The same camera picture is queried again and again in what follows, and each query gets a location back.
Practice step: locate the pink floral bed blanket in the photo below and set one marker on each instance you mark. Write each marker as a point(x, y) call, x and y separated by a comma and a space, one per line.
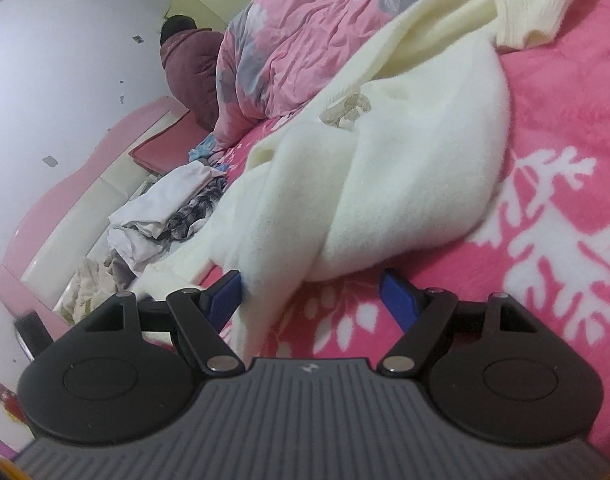
point(544, 237)

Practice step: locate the dark red cushion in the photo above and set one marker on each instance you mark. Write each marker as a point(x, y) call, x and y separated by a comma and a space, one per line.
point(169, 149)

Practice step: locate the maroon pillow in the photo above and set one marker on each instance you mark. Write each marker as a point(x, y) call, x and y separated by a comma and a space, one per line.
point(189, 60)

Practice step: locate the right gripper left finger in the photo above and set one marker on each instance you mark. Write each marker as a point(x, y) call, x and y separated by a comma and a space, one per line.
point(198, 318)

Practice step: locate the pink grey floral duvet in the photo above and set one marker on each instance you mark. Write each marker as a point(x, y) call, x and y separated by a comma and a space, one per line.
point(278, 54)

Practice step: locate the cream fleece sweater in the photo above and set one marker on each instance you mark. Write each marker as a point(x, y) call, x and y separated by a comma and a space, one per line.
point(401, 151)

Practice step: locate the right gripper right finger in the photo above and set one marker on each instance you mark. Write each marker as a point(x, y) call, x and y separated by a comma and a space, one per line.
point(424, 317)

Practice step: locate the pink white bed headboard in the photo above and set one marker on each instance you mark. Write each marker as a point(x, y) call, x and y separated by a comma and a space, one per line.
point(72, 217)

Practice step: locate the red snack bag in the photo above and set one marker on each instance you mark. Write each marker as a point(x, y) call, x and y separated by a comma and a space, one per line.
point(8, 398)

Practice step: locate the pile of white clothes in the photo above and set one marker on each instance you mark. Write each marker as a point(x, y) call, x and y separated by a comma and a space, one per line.
point(164, 213)

